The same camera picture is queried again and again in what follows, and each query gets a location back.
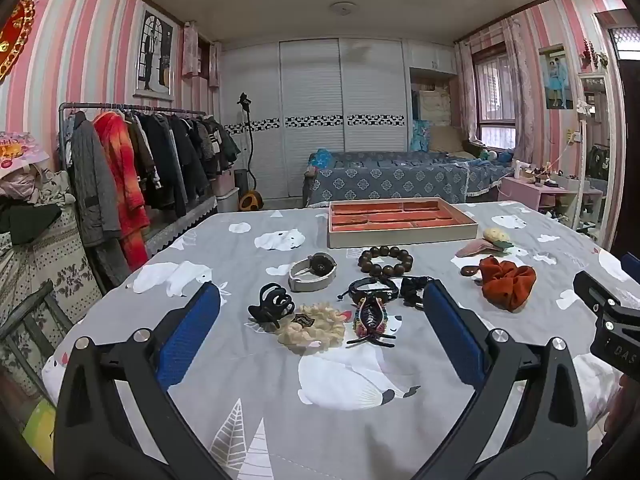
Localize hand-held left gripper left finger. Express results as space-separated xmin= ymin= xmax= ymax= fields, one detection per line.
xmin=53 ymin=281 xmax=236 ymax=480

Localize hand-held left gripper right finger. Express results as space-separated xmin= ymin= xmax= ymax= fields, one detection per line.
xmin=415 ymin=278 xmax=588 ymax=480

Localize black scrunchie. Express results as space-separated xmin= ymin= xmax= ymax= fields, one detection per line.
xmin=398 ymin=275 xmax=436 ymax=309

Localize orange scrunchie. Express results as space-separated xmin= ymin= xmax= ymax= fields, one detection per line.
xmin=478 ymin=256 xmax=537 ymax=312

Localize pink felt hair clip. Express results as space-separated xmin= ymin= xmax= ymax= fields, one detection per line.
xmin=456 ymin=240 xmax=496 ymax=259

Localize black hair claw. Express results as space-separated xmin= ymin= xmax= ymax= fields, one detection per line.
xmin=247 ymin=283 xmax=296 ymax=330

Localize black cord bracelet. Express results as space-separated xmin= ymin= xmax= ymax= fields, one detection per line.
xmin=348 ymin=276 xmax=401 ymax=306

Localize beige tray with brick-pattern lining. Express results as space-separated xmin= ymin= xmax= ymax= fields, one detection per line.
xmin=327 ymin=197 xmax=479 ymax=249

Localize brown wooden bead bracelet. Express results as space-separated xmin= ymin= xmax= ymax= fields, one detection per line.
xmin=357 ymin=245 xmax=415 ymax=277

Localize cream scrunchie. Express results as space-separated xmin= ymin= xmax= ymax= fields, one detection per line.
xmin=276 ymin=302 xmax=353 ymax=356

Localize wristwatch with white strap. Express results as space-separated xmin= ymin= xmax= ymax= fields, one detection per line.
xmin=288 ymin=252 xmax=337 ymax=292

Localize white framed mirror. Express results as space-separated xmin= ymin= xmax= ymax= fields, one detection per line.
xmin=575 ymin=72 xmax=618 ymax=248

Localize grey bear-print tablecloth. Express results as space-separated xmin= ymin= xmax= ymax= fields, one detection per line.
xmin=40 ymin=201 xmax=640 ymax=480

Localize pink nightstand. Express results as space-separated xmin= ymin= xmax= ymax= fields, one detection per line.
xmin=498 ymin=175 xmax=603 ymax=216

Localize white plastic storage box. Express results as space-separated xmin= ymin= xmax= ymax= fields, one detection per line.
xmin=210 ymin=167 xmax=243 ymax=213

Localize bed with blue patterned cover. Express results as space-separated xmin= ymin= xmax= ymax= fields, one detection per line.
xmin=303 ymin=150 xmax=516 ymax=208

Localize patterned beige cloth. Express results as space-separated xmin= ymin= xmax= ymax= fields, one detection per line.
xmin=0 ymin=205 xmax=108 ymax=401

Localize row of hanging clothes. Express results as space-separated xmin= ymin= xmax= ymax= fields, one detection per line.
xmin=65 ymin=110 xmax=242 ymax=273

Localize garment steamer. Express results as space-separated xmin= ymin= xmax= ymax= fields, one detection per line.
xmin=235 ymin=92 xmax=265 ymax=212

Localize beige pillow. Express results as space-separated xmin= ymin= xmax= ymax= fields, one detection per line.
xmin=429 ymin=125 xmax=463 ymax=156

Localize light blue cloth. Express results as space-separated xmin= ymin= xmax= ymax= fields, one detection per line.
xmin=411 ymin=120 xmax=431 ymax=152

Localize window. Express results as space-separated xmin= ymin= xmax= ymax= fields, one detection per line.
xmin=472 ymin=52 xmax=518 ymax=143

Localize metal clothes rack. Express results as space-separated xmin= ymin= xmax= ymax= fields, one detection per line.
xmin=57 ymin=101 xmax=211 ymax=181

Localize white sliding-door wardrobe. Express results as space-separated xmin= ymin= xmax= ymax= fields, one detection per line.
xmin=218 ymin=37 xmax=458 ymax=201

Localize small pink curtain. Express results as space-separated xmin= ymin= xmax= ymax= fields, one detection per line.
xmin=182 ymin=22 xmax=221 ymax=88

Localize wall poster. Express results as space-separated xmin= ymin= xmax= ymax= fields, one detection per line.
xmin=538 ymin=45 xmax=574 ymax=111

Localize framed wall picture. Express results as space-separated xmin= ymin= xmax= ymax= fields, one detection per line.
xmin=134 ymin=7 xmax=176 ymax=101

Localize red wall decoration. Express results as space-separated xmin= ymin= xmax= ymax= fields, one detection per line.
xmin=0 ymin=0 xmax=36 ymax=81

